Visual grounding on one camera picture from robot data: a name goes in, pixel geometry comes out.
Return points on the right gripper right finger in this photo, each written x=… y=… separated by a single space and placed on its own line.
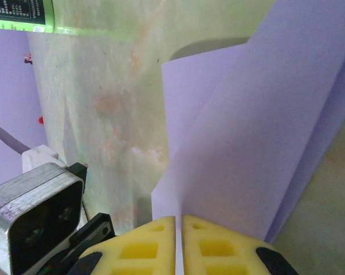
x=218 y=252

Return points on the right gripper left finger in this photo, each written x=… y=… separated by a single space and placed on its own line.
x=138 y=252

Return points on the green bottle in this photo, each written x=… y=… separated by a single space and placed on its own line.
x=17 y=14

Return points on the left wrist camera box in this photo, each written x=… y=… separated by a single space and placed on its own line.
x=32 y=215

